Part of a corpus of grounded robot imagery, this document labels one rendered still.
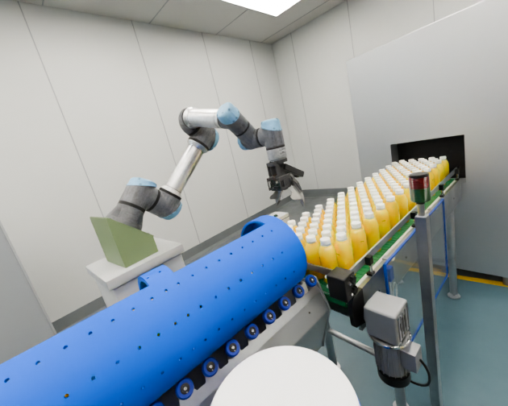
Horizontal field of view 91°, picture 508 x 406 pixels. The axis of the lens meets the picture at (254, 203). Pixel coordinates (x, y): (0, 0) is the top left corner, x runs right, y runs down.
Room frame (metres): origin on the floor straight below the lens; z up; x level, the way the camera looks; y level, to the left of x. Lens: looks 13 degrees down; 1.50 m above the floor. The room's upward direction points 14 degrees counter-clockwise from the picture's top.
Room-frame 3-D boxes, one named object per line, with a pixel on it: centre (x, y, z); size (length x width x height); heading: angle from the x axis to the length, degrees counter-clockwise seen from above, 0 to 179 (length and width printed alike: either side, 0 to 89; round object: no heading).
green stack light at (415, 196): (0.86, -0.60, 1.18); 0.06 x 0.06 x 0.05
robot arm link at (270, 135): (0.99, -0.13, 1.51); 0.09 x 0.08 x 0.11; 50
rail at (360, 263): (1.29, -0.90, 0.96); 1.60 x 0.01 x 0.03; 128
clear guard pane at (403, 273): (1.08, -0.74, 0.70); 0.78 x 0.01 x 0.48; 128
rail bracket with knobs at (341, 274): (0.78, -0.23, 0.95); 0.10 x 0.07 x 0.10; 38
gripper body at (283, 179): (0.98, -0.13, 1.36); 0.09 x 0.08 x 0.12; 128
